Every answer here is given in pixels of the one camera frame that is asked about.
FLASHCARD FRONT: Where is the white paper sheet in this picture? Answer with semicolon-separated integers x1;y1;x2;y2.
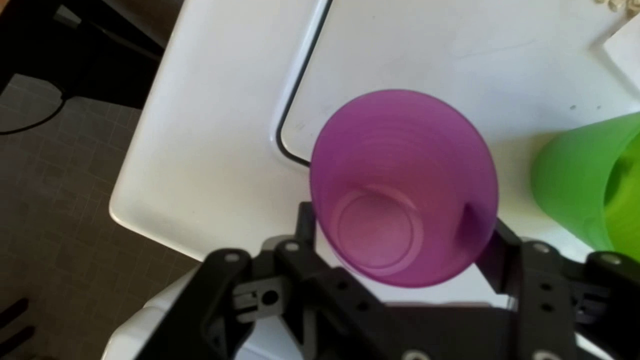
596;12;640;76

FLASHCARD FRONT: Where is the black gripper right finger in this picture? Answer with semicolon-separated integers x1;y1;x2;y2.
475;218;640;360

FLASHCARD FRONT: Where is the green plastic cup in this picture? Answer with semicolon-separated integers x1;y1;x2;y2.
529;111;640;264

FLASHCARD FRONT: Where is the white washing machine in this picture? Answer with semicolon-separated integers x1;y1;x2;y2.
108;0;640;360

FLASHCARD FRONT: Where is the purple plastic cup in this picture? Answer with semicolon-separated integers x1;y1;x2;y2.
307;89;499;290

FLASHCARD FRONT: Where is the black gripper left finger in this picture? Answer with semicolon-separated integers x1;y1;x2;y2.
135;202;427;360

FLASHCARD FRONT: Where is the black metal stand frame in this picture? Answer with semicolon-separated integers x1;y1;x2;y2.
0;0;182;136

